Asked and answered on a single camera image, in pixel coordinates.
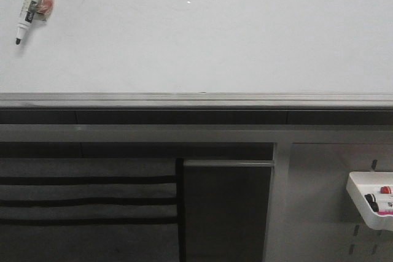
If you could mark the black whiteboard marker pen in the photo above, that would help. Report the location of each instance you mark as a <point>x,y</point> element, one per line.
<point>32,10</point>

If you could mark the white whiteboard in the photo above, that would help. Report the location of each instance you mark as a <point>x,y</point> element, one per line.
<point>190,46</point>

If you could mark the grey aluminium whiteboard tray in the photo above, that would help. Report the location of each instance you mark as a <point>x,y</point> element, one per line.
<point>273,101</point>

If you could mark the dark grey hanging panel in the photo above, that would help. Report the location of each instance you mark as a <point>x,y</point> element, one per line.
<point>226,208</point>

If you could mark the grey fabric pocket organizer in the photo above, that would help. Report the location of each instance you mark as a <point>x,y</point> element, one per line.
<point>78,209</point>

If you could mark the white plastic marker tray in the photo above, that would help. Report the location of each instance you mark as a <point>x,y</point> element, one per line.
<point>361,183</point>

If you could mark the black capped marker upper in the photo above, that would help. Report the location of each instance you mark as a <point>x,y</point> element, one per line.
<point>379,197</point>

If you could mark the black capped marker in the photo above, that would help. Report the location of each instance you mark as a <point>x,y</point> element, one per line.
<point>379,197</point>
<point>381,206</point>

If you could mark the black capped marker lower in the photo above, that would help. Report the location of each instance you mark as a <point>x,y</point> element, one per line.
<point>381,206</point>

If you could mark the red capped marker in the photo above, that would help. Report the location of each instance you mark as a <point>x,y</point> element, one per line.
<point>386,190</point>

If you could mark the pink marker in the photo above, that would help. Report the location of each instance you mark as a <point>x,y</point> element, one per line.
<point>385,213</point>

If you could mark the white metal pegboard frame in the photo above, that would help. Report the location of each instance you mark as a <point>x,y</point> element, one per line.
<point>311,216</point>

